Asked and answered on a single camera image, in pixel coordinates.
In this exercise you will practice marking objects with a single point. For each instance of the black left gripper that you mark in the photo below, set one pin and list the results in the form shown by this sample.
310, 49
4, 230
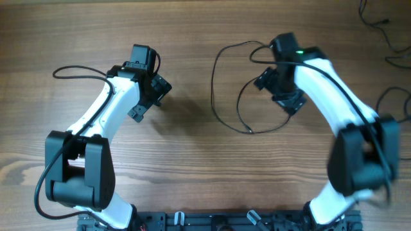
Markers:
160, 86

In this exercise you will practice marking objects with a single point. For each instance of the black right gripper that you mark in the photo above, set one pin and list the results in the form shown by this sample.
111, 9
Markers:
291, 103

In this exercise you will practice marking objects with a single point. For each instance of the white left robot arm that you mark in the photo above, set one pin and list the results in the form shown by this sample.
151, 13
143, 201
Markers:
79, 178

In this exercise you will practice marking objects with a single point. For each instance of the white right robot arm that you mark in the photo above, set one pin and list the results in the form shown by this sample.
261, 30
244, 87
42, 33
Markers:
365, 153

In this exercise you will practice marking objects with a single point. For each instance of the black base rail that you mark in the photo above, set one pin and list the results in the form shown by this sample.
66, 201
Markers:
286, 220

